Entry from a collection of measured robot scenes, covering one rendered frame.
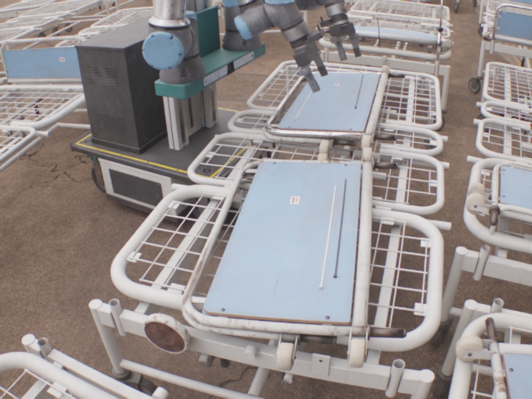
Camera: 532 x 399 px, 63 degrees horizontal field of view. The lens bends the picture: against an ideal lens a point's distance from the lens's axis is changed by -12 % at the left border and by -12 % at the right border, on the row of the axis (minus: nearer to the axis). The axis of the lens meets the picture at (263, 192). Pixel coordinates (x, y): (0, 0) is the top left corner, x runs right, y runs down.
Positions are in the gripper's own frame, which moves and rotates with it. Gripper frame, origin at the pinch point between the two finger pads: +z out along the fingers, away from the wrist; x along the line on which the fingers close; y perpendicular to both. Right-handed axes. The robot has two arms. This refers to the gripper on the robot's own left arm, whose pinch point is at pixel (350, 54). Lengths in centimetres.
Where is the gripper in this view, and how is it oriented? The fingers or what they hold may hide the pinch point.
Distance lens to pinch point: 209.3
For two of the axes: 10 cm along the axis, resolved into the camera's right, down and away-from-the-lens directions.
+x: 6.1, -3.5, 7.1
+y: 7.4, -0.8, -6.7
